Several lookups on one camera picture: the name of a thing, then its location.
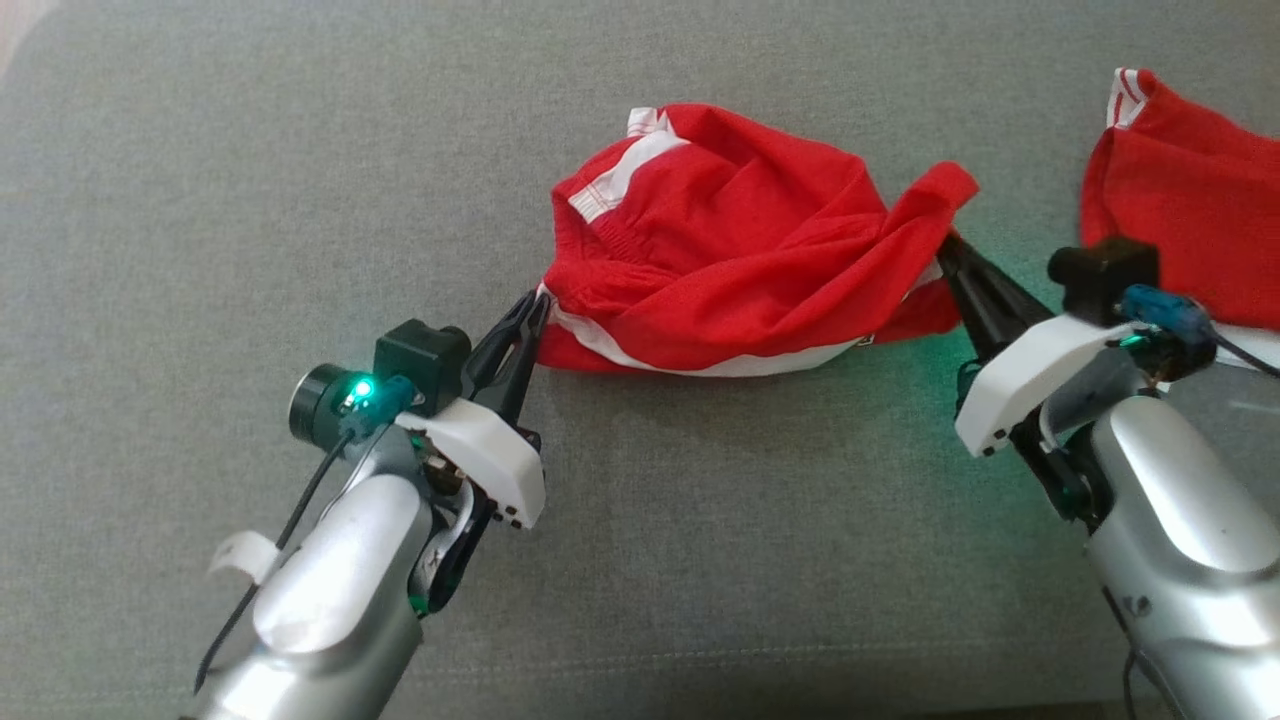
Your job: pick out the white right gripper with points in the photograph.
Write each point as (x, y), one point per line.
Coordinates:
(1020, 385)

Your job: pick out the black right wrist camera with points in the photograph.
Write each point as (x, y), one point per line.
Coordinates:
(1100, 275)

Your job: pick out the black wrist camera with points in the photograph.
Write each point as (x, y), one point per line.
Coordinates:
(1100, 275)
(420, 360)

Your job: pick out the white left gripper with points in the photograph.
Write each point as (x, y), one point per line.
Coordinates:
(490, 460)

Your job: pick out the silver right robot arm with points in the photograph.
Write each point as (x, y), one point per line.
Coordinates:
(1190, 540)

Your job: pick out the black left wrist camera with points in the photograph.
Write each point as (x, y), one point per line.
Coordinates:
(420, 360)

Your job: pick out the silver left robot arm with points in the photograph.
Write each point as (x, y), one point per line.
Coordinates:
(340, 580)

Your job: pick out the red basketball jersey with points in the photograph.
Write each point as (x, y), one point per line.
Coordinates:
(1200, 180)

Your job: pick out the red basketball shorts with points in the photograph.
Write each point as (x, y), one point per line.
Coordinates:
(720, 250)

